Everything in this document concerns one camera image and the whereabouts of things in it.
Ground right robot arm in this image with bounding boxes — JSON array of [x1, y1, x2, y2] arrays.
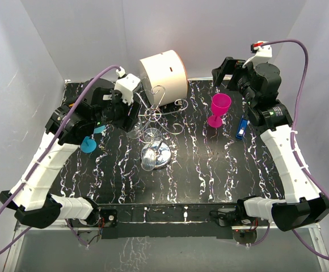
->
[[212, 57, 329, 231]]

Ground blue wine glass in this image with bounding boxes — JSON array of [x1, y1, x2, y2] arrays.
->
[[94, 125, 106, 134], [81, 136, 97, 154]]

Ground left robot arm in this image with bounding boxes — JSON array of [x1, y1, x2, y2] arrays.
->
[[0, 74, 141, 229]]

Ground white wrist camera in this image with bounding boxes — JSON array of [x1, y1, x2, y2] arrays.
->
[[115, 66, 141, 105], [242, 41, 272, 69]]

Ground pink wine glass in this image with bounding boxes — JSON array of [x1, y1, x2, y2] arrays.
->
[[208, 93, 232, 128]]

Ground aluminium table frame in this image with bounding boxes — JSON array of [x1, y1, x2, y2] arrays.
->
[[2, 75, 329, 272]]

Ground clear fluted champagne glass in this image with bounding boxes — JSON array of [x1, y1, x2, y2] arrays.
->
[[141, 127, 162, 171]]

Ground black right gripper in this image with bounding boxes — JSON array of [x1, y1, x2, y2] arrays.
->
[[213, 57, 257, 107]]

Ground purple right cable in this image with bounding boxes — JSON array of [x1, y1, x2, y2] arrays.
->
[[238, 39, 329, 261]]

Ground chrome wine glass rack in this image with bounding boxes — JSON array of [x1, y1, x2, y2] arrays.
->
[[136, 94, 188, 171]]

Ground clear ribbed tumbler glass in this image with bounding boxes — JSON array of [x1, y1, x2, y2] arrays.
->
[[126, 118, 143, 139]]

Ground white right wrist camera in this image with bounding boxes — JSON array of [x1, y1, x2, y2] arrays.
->
[[242, 41, 272, 69]]

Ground small blue object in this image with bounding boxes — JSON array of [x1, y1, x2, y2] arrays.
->
[[235, 116, 250, 140]]

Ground purple cable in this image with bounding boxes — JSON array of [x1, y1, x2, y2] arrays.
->
[[0, 64, 124, 257], [238, 39, 329, 261]]

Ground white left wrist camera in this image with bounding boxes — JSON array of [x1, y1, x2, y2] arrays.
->
[[115, 66, 141, 105]]

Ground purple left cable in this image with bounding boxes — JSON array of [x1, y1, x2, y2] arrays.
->
[[0, 64, 124, 257]]

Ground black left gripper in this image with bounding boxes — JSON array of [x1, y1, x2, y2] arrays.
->
[[94, 86, 141, 131]]

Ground white round box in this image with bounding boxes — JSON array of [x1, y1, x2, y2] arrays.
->
[[139, 50, 188, 107]]

